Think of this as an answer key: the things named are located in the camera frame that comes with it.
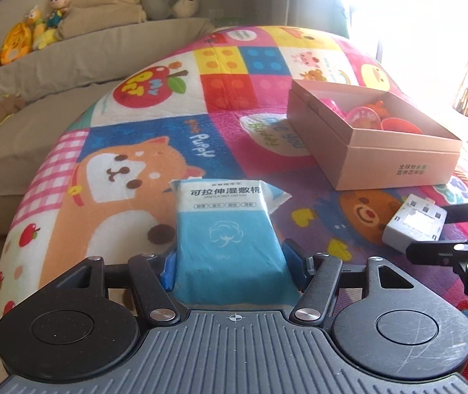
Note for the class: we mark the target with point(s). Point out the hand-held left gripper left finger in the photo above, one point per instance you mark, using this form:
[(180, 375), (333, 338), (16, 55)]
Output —
[(168, 273)]

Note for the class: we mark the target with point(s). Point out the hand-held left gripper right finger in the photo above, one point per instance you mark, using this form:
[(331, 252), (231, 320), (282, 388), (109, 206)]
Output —
[(295, 260)]

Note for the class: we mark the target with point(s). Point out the white battery charger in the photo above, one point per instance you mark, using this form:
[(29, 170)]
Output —
[(414, 221)]

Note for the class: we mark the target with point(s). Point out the blue cotton pad pack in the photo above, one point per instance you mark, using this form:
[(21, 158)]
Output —
[(225, 234)]

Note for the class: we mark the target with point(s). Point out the pink cardboard box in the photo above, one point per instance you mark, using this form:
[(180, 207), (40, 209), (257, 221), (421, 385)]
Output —
[(381, 160)]

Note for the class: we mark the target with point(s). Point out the red plastic lid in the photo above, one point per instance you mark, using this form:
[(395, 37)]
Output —
[(402, 125)]

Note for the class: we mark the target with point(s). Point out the pudding toy with brown top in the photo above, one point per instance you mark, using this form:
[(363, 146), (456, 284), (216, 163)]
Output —
[(363, 117)]

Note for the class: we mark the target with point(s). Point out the pink plastic basket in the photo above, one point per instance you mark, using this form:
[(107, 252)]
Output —
[(330, 103)]

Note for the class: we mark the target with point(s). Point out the colourful cartoon play mat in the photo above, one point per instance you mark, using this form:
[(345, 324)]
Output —
[(114, 152)]

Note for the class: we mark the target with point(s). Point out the orange pumpkin toy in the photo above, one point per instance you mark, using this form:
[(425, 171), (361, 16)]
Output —
[(377, 107)]

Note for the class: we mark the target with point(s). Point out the beige sofa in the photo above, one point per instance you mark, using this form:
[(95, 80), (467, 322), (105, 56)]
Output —
[(32, 143)]

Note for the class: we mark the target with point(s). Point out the brown plush toy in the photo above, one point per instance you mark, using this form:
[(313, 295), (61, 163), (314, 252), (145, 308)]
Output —
[(4, 107)]

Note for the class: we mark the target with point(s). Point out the beige cushion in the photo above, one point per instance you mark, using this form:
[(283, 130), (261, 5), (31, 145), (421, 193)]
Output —
[(102, 12)]

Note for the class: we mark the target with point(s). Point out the orange round plush toy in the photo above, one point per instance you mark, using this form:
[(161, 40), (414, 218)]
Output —
[(16, 43)]

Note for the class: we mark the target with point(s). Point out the red-haired doll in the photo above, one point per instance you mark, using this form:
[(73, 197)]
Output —
[(58, 4)]

